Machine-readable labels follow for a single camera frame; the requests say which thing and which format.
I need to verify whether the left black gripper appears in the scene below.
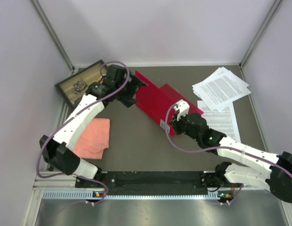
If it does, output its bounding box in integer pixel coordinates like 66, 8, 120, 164
114, 69, 147, 107

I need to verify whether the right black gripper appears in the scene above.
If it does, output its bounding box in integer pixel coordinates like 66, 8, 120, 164
169, 111, 201, 142

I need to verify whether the red plastic folder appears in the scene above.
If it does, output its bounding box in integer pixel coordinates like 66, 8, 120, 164
135, 70, 203, 129

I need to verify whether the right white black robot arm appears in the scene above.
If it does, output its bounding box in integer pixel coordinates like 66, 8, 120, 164
169, 113, 292, 203

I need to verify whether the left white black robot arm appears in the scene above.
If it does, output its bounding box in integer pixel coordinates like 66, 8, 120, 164
40, 65, 147, 187

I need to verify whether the single printed paper sheet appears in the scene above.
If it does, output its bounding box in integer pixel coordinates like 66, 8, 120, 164
197, 101, 241, 142

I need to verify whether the stack of printed papers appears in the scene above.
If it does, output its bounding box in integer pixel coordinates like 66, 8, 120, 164
192, 67, 251, 112

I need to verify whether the dark patterned fabric item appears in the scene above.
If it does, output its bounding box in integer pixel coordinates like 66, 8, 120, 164
73, 81, 88, 94

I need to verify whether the pink folded cloth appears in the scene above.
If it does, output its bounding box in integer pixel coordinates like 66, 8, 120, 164
73, 118, 110, 160

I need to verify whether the black glass-lid display box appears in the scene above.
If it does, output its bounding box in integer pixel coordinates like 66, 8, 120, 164
55, 60, 104, 111

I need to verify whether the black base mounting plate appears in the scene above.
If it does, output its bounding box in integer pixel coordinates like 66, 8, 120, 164
75, 170, 222, 195

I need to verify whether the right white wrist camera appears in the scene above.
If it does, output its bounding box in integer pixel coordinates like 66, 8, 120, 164
173, 99, 190, 121

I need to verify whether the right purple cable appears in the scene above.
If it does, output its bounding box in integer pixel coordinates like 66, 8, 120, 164
165, 103, 292, 205

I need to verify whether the purple cable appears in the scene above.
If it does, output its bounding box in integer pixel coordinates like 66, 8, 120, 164
165, 103, 292, 205
35, 61, 130, 205

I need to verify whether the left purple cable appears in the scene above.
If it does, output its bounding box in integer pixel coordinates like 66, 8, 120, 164
35, 61, 130, 205

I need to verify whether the grey slotted cable duct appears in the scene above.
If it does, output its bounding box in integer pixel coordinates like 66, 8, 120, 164
42, 190, 220, 200

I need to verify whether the aluminium frame rail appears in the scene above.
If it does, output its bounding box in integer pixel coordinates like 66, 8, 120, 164
32, 169, 292, 201

